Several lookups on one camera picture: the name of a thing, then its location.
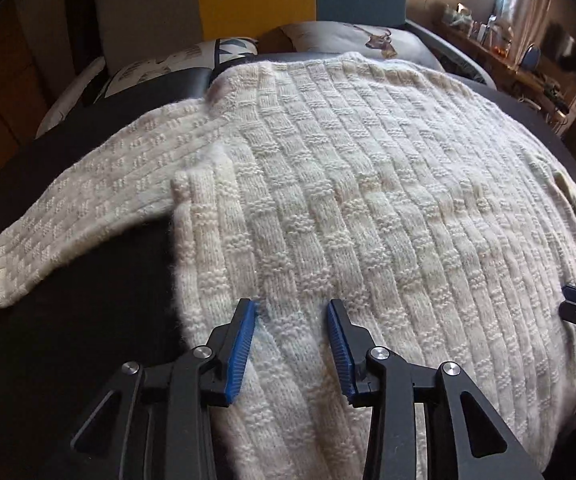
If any wooden side table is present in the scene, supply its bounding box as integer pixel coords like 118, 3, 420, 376
433, 15, 554, 93

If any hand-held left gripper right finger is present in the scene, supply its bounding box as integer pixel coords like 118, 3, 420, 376
326, 299, 544, 480

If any black television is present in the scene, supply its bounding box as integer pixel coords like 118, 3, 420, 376
543, 22, 576, 76

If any triangle pattern cushion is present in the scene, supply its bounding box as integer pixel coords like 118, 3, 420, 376
103, 37, 259, 101

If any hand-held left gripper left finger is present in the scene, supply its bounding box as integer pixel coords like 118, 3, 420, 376
70, 299, 259, 480

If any cream knitted sweater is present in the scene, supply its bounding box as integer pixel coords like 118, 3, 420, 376
0, 51, 576, 480

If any group of white bottles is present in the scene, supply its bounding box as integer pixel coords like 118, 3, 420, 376
440, 2, 514, 56

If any beige patterned curtain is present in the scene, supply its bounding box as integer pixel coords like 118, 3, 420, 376
488, 0, 554, 56

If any deer print cushion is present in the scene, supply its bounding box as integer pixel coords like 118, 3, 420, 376
278, 22, 444, 68

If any white pillow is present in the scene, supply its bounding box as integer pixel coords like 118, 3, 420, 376
35, 55, 111, 138

